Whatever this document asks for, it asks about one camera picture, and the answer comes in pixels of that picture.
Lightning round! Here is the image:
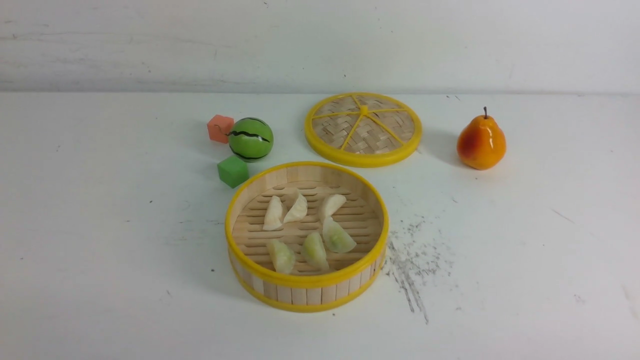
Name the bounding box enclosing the pale dumpling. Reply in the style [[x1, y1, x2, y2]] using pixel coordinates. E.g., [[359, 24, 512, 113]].
[[262, 195, 287, 231], [301, 231, 330, 272], [266, 239, 297, 275], [317, 193, 346, 223], [283, 190, 308, 224], [321, 216, 357, 254]]

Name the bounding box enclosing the bamboo steamer tray yellow rim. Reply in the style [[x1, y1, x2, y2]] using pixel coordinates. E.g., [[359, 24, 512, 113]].
[[224, 161, 389, 313]]

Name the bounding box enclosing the woven bamboo steamer lid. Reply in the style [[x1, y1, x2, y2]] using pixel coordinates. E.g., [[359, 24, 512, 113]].
[[303, 92, 423, 168]]

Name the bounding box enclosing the green toy watermelon ball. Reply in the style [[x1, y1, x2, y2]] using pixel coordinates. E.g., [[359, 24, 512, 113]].
[[227, 117, 274, 162]]

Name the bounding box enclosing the green foam cube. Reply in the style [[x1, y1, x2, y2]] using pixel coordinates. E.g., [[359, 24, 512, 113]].
[[217, 154, 250, 189]]

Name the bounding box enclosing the orange foam cube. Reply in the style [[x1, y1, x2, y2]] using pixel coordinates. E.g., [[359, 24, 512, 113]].
[[206, 114, 235, 144]]

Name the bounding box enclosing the orange toy pear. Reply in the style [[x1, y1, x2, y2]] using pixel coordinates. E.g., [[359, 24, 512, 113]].
[[456, 106, 506, 171]]

